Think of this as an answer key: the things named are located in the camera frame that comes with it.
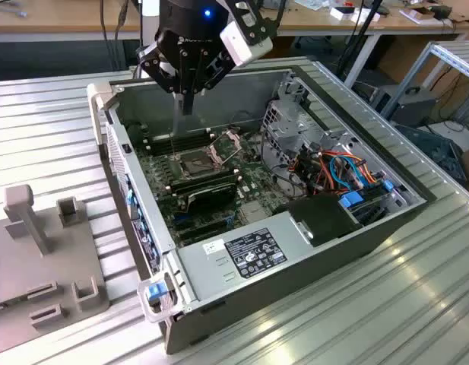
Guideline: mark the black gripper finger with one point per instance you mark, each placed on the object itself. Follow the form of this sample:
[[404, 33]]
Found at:
[[215, 72], [154, 61]]

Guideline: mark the CPU socket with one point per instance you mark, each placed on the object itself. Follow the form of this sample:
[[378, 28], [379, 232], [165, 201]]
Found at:
[[192, 167]]

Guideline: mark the black RAM slot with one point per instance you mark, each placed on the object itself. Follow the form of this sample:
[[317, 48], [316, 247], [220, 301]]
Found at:
[[160, 136], [160, 145], [219, 183], [160, 141], [160, 150], [219, 175], [219, 179]]

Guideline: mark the wooden desk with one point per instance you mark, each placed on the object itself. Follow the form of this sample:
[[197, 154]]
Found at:
[[59, 19], [388, 22]]

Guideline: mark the green motherboard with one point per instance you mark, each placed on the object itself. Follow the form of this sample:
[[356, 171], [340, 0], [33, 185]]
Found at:
[[253, 178]]

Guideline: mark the silver metal drive cage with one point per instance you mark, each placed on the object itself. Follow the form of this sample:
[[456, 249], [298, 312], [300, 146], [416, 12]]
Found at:
[[314, 129]]

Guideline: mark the black graphics card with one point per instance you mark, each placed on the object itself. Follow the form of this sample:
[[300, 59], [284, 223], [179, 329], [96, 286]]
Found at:
[[211, 195]]

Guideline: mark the small white box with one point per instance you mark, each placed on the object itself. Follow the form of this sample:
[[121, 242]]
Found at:
[[340, 14]]

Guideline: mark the silver chipset heat sink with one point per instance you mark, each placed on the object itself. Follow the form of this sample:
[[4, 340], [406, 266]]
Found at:
[[253, 212]]

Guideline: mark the black stand pole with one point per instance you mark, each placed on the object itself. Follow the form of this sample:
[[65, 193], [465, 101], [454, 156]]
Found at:
[[361, 28]]

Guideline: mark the black expansion slot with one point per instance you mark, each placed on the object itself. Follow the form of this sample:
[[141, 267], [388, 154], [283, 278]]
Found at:
[[203, 227], [192, 238]]

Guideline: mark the black plastic air shroud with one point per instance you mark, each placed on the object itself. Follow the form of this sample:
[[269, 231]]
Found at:
[[321, 216]]

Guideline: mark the blue disk carrier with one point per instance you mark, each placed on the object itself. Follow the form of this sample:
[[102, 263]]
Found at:
[[387, 185], [352, 199]]

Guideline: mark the silver power supply unit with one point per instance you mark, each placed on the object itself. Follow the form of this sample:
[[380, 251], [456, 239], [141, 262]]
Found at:
[[219, 273]]

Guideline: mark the open cardboard box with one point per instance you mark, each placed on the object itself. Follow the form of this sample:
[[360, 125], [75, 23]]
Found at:
[[418, 16]]

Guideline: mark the blue plastic case latch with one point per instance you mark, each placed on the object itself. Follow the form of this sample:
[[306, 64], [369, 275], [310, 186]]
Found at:
[[156, 291]]

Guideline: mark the grey parts rack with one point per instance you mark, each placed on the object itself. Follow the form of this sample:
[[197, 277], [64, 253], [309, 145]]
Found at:
[[48, 266]]

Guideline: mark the grey open PC case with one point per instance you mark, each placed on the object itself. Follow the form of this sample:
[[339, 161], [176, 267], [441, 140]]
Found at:
[[314, 281]]

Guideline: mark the dark plastic crate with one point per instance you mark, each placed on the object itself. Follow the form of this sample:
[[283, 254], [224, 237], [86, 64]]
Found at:
[[435, 148]]

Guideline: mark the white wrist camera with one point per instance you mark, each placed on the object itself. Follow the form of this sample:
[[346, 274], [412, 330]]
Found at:
[[241, 45]]

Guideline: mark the black camera bracket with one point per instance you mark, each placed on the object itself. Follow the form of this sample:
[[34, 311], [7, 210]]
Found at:
[[264, 23]]

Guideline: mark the aluminium frame rack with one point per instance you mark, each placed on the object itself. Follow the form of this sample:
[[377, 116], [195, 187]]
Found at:
[[456, 57]]

